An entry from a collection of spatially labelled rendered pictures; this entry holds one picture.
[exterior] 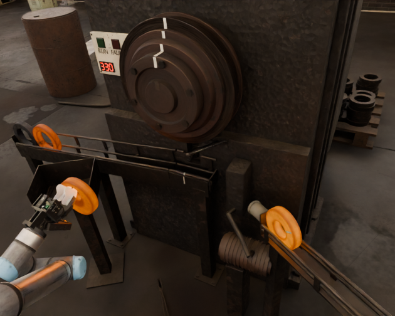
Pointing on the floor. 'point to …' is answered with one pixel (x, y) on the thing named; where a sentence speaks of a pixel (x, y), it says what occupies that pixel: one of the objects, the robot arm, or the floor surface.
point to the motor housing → (242, 269)
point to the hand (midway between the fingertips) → (74, 187)
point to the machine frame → (242, 114)
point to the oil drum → (60, 51)
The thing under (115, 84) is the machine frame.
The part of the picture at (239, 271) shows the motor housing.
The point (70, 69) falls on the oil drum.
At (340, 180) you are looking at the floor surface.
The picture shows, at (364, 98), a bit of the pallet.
